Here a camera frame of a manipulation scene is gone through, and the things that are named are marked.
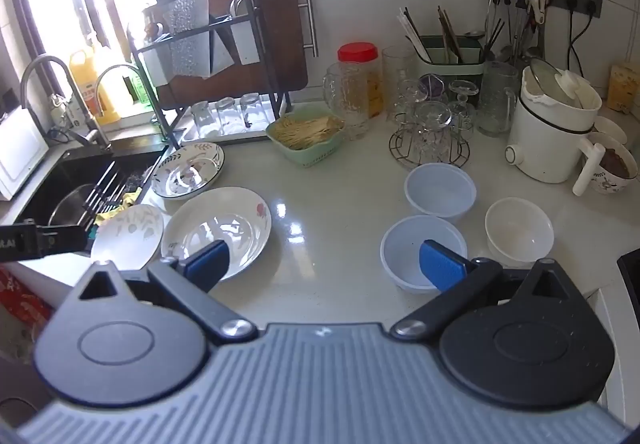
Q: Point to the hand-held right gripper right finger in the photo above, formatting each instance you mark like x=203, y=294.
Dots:
x=441, y=268

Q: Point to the dark chopsticks bundle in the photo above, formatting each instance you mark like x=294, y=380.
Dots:
x=495, y=38

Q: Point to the small steel faucet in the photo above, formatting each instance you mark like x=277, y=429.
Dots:
x=117, y=68

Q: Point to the leaf and fox print plate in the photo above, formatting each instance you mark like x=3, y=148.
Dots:
x=172, y=184

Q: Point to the clear glass pitcher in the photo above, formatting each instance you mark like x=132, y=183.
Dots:
x=495, y=99

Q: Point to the dark wooden cutting board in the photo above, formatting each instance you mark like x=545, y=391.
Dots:
x=272, y=34

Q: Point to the red patterned cloth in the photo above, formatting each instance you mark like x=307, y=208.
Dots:
x=17, y=296

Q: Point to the green bottle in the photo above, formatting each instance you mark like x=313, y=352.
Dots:
x=135, y=90

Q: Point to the pale green plastic basket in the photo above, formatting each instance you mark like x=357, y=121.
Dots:
x=310, y=155

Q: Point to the clear stemmed glass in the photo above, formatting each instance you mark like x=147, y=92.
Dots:
x=433, y=122
x=461, y=97
x=411, y=93

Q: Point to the row of drinking glasses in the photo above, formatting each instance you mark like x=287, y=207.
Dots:
x=235, y=138

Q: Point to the brown chopsticks bundle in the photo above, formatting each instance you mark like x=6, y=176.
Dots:
x=448, y=35

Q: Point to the chrome sink rack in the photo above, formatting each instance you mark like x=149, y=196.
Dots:
x=102, y=189

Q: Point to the translucent white plastic bowl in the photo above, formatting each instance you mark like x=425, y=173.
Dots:
x=402, y=254
x=440, y=196

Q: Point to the upturned clear drinking glass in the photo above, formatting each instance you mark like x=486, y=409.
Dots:
x=255, y=110
x=204, y=118
x=229, y=114

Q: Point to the black box at edge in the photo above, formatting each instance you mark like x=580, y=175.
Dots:
x=631, y=274

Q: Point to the clear textured board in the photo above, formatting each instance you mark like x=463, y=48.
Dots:
x=187, y=34

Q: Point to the small white bowl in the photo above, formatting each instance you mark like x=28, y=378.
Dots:
x=611, y=128

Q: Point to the large white red-flower plate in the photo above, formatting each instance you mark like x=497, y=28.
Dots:
x=235, y=224

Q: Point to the yellow box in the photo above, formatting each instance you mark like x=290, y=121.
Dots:
x=625, y=87

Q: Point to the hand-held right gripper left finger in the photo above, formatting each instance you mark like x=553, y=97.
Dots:
x=207, y=263

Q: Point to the white plastic board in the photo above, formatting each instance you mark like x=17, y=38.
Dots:
x=17, y=152

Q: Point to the tall steel faucet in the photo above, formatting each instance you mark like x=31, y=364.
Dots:
x=47, y=59

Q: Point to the white ceramic bowl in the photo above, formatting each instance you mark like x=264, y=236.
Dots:
x=520, y=229

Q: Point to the yellow detergent bottle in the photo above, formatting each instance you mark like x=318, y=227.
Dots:
x=87, y=84

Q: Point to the floral print mug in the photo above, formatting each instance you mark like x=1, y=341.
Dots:
x=612, y=174

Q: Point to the green utensil holder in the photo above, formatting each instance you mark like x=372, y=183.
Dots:
x=467, y=55

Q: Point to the small white leaf-print plate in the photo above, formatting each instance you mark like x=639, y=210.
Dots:
x=125, y=234

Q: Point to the white chopsticks bundle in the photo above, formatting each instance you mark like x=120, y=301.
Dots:
x=416, y=38

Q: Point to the tall clear glass tumbler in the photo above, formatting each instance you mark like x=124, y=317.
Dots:
x=397, y=74

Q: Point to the dried yellow noodles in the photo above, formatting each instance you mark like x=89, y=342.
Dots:
x=305, y=132

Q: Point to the steel pot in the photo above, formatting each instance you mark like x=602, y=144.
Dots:
x=67, y=209

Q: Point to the yellow cloth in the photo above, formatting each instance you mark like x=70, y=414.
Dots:
x=127, y=199

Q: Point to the black metal dish rack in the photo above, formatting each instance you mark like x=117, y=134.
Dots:
x=257, y=24

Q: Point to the black kitchen sink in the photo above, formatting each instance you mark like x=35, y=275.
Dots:
x=55, y=179

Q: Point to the white electric cooking pot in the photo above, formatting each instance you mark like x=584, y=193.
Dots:
x=545, y=139

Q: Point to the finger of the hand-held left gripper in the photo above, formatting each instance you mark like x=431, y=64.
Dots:
x=67, y=239

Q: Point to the textured glass mug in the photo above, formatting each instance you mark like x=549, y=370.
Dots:
x=345, y=97

